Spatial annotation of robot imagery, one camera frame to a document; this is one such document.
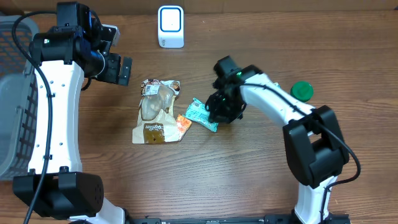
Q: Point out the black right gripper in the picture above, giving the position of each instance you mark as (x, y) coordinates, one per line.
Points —
(219, 116)

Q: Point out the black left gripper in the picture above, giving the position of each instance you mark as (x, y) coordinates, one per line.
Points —
(115, 69)

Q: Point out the teal tissue pack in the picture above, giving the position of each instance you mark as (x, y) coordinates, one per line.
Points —
(197, 112)

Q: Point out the orange tissue pack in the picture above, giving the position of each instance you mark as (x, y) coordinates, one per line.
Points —
(183, 125)

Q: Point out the clear snack pouch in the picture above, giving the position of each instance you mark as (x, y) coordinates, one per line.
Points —
(156, 123)

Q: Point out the green lid jar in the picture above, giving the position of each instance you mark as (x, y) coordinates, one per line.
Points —
(302, 90)

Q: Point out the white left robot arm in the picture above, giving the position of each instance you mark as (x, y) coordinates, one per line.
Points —
(65, 60)

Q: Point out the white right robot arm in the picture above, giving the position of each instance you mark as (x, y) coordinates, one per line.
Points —
(314, 145)

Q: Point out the white barcode scanner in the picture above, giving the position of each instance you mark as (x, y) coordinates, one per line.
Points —
(171, 27)

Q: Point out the grey plastic mesh basket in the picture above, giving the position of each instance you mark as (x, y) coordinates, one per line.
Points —
(18, 105)

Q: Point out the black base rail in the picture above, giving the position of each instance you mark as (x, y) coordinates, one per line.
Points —
(217, 220)

